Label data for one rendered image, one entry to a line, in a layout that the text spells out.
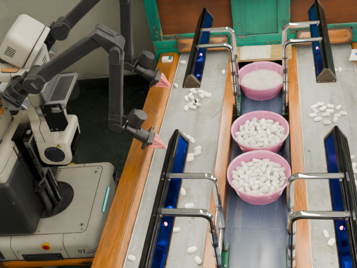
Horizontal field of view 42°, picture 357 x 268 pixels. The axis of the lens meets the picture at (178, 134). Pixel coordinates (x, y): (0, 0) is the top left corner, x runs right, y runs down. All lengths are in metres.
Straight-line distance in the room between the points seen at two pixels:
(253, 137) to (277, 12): 0.82
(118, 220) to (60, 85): 0.73
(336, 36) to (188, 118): 0.96
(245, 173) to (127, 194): 0.51
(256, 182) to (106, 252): 0.68
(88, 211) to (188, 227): 0.94
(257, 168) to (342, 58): 0.95
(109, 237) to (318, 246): 0.79
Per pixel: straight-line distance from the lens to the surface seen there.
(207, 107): 2.41
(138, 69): 2.35
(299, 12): 2.73
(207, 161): 2.11
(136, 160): 2.15
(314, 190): 1.97
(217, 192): 1.56
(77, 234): 2.61
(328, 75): 1.99
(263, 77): 2.59
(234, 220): 1.95
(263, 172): 2.05
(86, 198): 2.76
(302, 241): 1.78
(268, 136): 2.20
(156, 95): 2.52
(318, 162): 2.08
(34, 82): 1.95
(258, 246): 1.87
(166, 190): 1.51
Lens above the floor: 2.20
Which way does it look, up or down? 40 degrees down
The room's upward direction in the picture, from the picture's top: 12 degrees counter-clockwise
